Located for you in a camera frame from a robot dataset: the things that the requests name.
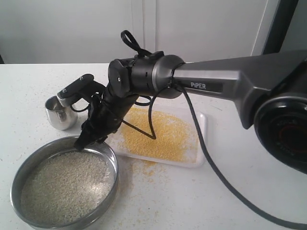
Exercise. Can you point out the round stainless steel sieve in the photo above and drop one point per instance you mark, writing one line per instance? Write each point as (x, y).
(53, 149)

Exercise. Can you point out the sifted yellow millet on tray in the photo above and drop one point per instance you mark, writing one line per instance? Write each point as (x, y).
(163, 136)

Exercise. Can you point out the spilled yellow millet pile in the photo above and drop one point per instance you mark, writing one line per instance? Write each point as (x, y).
(147, 168)

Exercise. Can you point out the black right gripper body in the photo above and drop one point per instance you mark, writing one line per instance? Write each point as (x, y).
(107, 112)

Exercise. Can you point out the white plastic tray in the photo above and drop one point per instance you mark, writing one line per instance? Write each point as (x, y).
(199, 143)

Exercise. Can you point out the stainless steel cup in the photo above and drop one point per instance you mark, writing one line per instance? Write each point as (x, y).
(61, 118)

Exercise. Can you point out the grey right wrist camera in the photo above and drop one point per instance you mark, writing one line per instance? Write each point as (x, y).
(82, 88)

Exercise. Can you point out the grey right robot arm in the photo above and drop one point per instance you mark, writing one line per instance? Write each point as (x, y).
(269, 92)

